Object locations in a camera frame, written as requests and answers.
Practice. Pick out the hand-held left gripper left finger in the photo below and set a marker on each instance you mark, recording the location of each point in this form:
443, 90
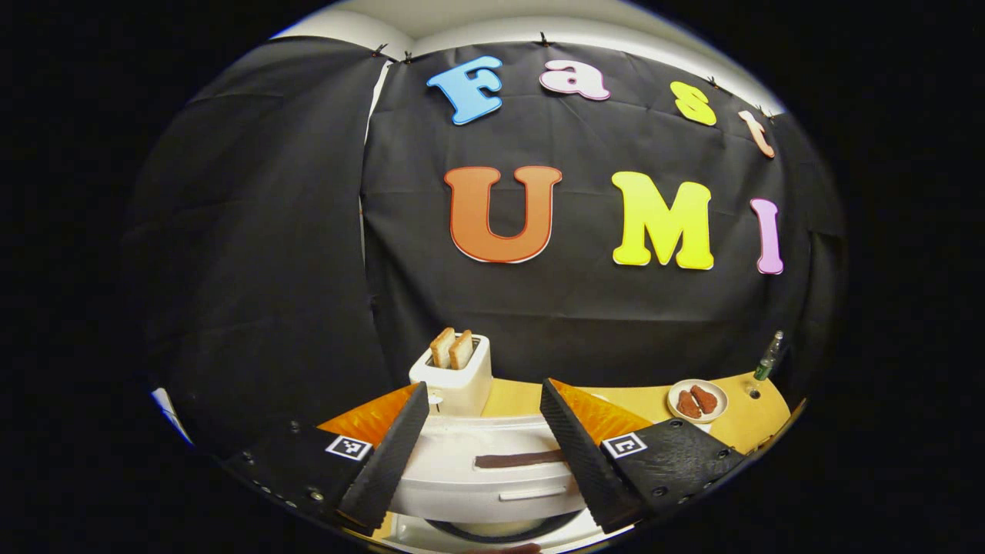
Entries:
388, 462

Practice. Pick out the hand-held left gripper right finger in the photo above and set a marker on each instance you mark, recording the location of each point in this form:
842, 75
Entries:
585, 462

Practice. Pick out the white rice cooker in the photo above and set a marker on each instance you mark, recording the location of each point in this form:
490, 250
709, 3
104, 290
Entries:
462, 471

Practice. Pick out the white toaster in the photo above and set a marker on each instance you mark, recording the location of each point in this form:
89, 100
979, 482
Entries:
462, 390

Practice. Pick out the white round plate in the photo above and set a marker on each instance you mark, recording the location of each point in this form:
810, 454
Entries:
671, 400

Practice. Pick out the brown meat piece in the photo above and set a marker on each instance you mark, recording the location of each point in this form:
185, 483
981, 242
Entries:
704, 398
688, 405

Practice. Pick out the toast slice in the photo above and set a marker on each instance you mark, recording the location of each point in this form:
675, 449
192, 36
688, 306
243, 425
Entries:
462, 350
442, 348

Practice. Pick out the clear water bottle green label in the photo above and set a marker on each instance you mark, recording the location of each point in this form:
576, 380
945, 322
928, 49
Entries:
766, 365

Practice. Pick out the black backdrop cloth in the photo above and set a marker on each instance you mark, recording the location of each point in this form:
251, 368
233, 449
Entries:
269, 231

